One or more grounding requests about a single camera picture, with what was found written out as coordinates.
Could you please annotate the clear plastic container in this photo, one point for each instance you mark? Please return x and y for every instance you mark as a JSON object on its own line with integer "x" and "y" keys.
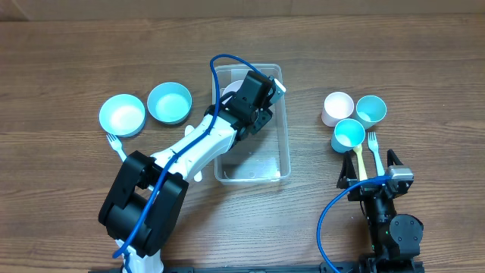
{"x": 263, "y": 157}

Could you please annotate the white plastic bowl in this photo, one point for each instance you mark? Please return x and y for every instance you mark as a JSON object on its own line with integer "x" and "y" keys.
{"x": 233, "y": 87}

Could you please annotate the yellow plastic utensil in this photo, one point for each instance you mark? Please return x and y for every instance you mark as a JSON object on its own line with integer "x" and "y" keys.
{"x": 361, "y": 165}

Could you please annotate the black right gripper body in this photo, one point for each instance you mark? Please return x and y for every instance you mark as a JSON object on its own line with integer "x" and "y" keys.
{"x": 362, "y": 190}

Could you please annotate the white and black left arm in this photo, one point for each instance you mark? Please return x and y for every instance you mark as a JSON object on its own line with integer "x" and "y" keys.
{"x": 144, "y": 202}

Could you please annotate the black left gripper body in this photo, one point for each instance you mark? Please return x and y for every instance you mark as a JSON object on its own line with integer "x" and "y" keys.
{"x": 263, "y": 118}

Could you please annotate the green plastic cup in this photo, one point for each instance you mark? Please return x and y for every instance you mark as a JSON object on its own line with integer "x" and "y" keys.
{"x": 370, "y": 110}

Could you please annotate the white plastic spoon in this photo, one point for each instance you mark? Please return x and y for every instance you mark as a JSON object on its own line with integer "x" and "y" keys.
{"x": 188, "y": 130}

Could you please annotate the light blue plastic fork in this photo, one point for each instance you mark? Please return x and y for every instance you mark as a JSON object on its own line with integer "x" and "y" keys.
{"x": 116, "y": 145}

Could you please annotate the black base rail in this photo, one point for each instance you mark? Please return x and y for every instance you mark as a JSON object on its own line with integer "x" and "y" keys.
{"x": 321, "y": 268}

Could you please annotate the light blue plastic bowl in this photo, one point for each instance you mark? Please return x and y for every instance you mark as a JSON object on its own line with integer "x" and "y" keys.
{"x": 123, "y": 115}

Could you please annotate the green plastic bowl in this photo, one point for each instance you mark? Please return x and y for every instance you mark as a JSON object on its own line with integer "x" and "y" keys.
{"x": 169, "y": 103}

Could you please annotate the pink plastic cup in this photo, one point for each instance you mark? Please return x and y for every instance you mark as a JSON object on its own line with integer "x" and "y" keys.
{"x": 337, "y": 106}

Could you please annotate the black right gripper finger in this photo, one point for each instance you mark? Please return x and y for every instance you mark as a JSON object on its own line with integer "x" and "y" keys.
{"x": 392, "y": 158}
{"x": 347, "y": 175}

